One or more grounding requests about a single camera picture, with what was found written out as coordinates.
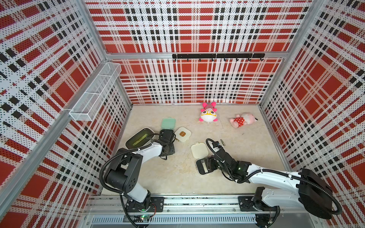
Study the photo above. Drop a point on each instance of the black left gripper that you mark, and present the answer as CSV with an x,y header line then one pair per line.
x,y
172,146

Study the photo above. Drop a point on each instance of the cream nail kit case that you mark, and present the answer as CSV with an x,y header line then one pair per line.
x,y
182,134
204,163

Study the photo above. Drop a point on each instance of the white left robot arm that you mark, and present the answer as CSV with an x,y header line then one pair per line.
x,y
120,173

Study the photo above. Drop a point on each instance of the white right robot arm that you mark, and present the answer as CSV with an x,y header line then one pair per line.
x,y
304,190

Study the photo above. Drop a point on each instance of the green nail kit case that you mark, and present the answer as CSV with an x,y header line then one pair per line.
x,y
168,123

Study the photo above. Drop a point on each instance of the green oval tray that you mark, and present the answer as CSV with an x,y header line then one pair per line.
x,y
140,139

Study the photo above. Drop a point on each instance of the pink owl plush toy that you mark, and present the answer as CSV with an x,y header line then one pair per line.
x,y
208,112

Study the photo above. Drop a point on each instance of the pink strawberry plush toy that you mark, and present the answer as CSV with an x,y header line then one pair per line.
x,y
242,120

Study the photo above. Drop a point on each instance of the clear wall shelf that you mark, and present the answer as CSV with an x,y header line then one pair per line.
x,y
88,106

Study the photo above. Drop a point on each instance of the black hook rail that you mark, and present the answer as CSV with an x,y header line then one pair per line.
x,y
247,56

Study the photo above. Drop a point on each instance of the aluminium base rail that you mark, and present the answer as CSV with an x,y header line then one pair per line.
x,y
193,211

